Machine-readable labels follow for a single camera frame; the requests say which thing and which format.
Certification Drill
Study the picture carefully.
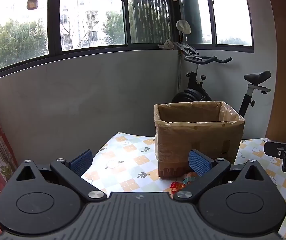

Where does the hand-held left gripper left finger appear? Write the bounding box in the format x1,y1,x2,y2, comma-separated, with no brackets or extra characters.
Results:
6,149,108,202

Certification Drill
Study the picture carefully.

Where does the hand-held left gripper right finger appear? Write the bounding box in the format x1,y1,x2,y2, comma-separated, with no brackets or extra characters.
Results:
173,149,275,202

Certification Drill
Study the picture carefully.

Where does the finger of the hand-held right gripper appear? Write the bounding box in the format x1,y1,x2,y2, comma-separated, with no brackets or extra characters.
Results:
264,141,286,157

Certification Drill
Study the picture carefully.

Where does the teal bread packet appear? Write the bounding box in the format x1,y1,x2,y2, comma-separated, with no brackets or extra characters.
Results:
182,172,199,186

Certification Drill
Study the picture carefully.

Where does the taped brown cardboard box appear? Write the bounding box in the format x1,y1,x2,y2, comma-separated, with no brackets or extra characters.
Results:
154,101,245,180

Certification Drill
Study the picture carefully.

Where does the bright red snack packet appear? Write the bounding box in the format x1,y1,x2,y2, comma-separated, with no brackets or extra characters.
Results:
170,181,185,193

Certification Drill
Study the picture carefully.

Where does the checkered floral tablecloth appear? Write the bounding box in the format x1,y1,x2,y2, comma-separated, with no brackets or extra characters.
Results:
80,132,286,239

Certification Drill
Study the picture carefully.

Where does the black exercise bike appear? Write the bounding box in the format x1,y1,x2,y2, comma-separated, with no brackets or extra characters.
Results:
171,41,272,119

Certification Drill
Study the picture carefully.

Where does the crumpled beige cloth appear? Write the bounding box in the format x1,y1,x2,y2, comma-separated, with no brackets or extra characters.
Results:
158,39,176,51

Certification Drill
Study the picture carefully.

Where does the leafy green tree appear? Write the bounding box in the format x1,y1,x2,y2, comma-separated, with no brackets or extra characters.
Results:
0,19,49,73

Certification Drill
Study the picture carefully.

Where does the white apartment building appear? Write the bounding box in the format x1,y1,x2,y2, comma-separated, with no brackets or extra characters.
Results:
58,0,126,52

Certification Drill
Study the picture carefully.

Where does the white plastic bag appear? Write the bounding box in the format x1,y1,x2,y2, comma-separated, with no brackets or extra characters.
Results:
176,19,192,35

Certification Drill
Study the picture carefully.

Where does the dark round column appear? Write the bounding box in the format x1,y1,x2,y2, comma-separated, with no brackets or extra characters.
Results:
177,0,204,46

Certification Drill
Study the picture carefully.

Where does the dark perforated screen panel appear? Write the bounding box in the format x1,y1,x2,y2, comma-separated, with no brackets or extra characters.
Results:
127,0,173,44

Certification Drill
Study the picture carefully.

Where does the black window frame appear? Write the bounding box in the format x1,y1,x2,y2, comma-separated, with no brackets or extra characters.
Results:
0,0,255,81

